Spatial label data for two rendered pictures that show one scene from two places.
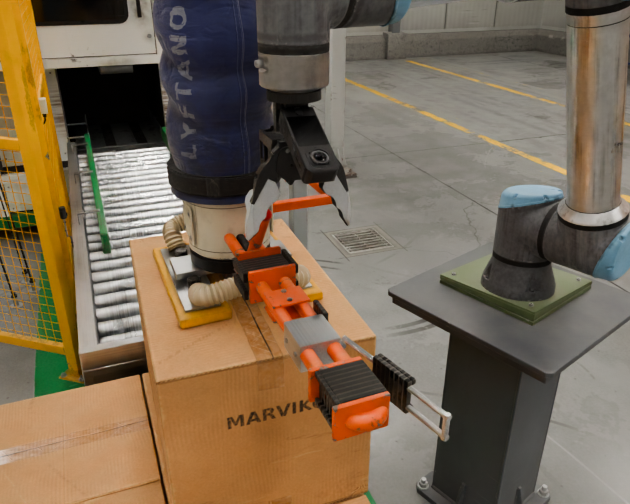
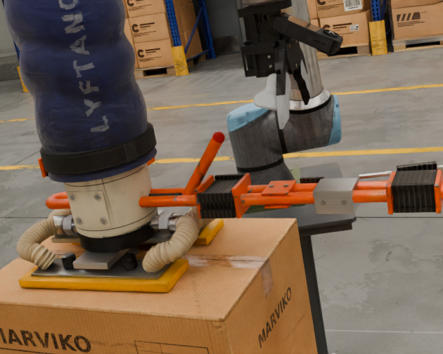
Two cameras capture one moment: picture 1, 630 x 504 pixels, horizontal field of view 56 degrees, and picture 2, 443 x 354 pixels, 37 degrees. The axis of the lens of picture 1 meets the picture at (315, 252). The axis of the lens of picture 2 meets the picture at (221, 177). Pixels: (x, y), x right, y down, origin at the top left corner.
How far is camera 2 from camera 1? 0.89 m
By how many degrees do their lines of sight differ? 40
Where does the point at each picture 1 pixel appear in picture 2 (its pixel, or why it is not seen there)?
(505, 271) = (262, 177)
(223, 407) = (254, 326)
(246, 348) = (238, 270)
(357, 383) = (420, 175)
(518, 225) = (259, 135)
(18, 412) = not seen: outside the picture
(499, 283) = not seen: hidden behind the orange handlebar
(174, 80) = (70, 60)
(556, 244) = (295, 133)
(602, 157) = (310, 52)
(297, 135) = (305, 26)
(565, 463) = not seen: hidden behind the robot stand
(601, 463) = (340, 322)
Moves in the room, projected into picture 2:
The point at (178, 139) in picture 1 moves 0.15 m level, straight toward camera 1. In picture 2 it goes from (84, 118) to (150, 115)
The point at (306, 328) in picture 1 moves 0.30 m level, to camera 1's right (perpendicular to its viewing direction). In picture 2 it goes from (332, 185) to (416, 132)
